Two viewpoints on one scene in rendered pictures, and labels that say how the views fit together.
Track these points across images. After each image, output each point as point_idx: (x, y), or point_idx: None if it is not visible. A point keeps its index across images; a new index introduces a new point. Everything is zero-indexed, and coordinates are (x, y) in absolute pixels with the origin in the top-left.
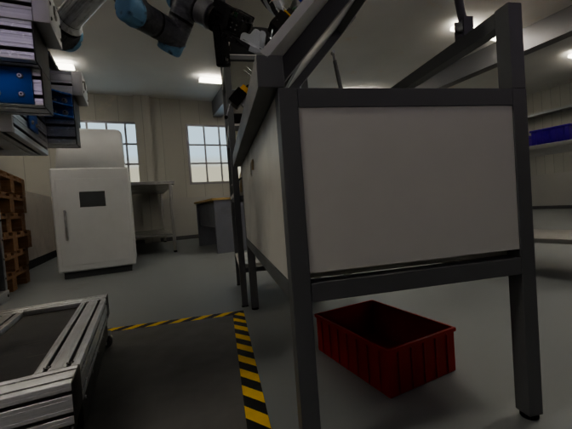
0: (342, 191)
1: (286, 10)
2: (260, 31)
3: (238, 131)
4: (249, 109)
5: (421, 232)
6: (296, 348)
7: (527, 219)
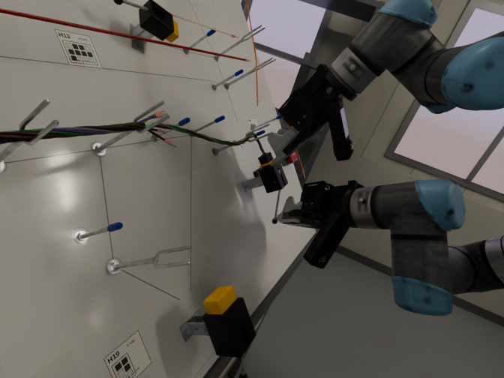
0: None
1: (272, 157)
2: (292, 197)
3: (217, 373)
4: (295, 270)
5: None
6: (254, 337)
7: None
